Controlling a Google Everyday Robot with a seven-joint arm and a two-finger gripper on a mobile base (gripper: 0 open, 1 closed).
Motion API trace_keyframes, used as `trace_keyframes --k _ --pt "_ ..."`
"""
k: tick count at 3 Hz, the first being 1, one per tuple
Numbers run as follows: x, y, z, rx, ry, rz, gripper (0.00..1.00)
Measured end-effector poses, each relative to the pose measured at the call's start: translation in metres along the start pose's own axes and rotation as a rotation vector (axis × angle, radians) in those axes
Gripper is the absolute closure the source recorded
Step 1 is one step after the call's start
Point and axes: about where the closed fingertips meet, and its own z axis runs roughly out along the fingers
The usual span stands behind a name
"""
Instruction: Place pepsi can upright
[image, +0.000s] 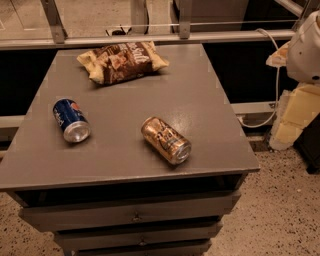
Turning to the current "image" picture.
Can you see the metal railing frame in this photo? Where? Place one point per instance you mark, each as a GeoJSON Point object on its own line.
{"type": "Point", "coordinates": [40, 24]}

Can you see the grey drawer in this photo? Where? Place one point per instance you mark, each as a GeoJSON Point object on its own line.
{"type": "Point", "coordinates": [130, 211]}
{"type": "Point", "coordinates": [181, 248]}
{"type": "Point", "coordinates": [141, 236]}

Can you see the blue pepsi can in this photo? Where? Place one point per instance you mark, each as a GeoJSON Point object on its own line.
{"type": "Point", "coordinates": [71, 120]}

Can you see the foam padded gripper finger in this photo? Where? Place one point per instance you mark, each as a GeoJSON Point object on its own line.
{"type": "Point", "coordinates": [279, 57]}
{"type": "Point", "coordinates": [296, 110]}

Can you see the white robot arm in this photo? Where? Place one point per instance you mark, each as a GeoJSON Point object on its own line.
{"type": "Point", "coordinates": [303, 58]}

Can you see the gold soda can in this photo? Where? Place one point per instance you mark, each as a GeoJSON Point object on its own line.
{"type": "Point", "coordinates": [174, 147]}

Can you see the top grey drawer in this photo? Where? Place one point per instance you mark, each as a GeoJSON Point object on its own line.
{"type": "Point", "coordinates": [130, 211]}

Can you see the grey drawer cabinet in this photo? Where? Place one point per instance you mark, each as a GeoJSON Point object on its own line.
{"type": "Point", "coordinates": [42, 169]}

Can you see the brown chip bag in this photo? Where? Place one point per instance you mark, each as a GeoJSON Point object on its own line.
{"type": "Point", "coordinates": [121, 62]}

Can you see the middle grey drawer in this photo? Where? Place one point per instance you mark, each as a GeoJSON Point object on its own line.
{"type": "Point", "coordinates": [141, 236]}

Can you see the bottom grey drawer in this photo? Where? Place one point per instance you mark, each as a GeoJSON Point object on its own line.
{"type": "Point", "coordinates": [181, 248]}

